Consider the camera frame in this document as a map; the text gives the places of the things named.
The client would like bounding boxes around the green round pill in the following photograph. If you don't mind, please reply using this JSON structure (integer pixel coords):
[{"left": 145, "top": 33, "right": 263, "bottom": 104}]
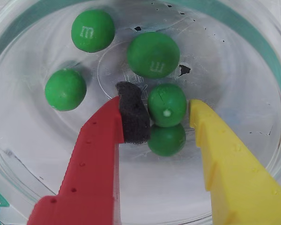
[
  {"left": 44, "top": 68, "right": 87, "bottom": 112},
  {"left": 147, "top": 82, "right": 187, "bottom": 128},
  {"left": 147, "top": 123, "right": 187, "bottom": 157},
  {"left": 126, "top": 31, "right": 180, "bottom": 79},
  {"left": 71, "top": 9, "right": 116, "bottom": 53}
]

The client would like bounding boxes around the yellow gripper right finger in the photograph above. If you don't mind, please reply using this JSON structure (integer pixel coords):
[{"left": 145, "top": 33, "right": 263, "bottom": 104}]
[{"left": 188, "top": 98, "right": 281, "bottom": 225}]

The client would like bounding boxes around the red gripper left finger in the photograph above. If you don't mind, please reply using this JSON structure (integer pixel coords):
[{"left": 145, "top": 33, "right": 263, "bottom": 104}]
[{"left": 27, "top": 81, "right": 152, "bottom": 225}]

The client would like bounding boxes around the green blue weekly pill organizer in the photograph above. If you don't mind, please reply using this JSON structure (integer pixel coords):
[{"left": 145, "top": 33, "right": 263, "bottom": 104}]
[{"left": 0, "top": 185, "right": 10, "bottom": 225}]

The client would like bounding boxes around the clear glass bowl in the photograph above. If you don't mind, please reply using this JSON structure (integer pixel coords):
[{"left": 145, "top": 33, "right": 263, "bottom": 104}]
[{"left": 0, "top": 0, "right": 281, "bottom": 225}]

